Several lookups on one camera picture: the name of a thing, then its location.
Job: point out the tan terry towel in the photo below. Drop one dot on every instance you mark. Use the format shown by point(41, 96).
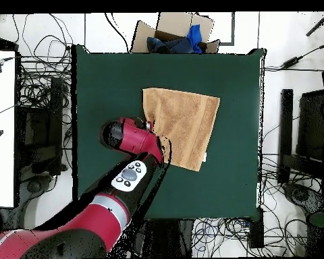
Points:
point(186, 126)

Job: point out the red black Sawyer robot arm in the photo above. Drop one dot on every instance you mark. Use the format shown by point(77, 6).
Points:
point(97, 221)

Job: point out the dark green tablecloth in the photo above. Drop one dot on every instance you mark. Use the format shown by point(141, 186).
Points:
point(110, 81)

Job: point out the navy blue garment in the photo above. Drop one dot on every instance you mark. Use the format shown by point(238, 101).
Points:
point(175, 45)

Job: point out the bright blue cloth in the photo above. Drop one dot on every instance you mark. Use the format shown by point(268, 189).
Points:
point(195, 35)

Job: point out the brown cardboard box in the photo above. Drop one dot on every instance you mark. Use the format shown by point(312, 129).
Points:
point(175, 23)

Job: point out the grey chair base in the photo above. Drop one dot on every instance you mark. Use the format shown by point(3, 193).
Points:
point(35, 186)

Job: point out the black upright bar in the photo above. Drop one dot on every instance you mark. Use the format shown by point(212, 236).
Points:
point(285, 129)

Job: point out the black floor box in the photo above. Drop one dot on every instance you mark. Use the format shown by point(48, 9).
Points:
point(256, 232)

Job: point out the white desk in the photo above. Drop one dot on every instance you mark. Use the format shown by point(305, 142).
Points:
point(1, 135)

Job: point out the black power adapter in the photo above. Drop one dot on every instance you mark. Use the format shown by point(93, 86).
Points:
point(290, 62)

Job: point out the black chair base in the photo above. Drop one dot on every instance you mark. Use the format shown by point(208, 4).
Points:
point(301, 195)

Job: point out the black tripod leg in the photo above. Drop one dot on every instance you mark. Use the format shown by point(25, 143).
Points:
point(320, 24)

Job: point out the black equipment frame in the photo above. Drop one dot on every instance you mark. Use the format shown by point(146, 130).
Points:
point(40, 135)

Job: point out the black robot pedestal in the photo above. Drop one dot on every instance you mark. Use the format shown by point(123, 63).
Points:
point(175, 237)

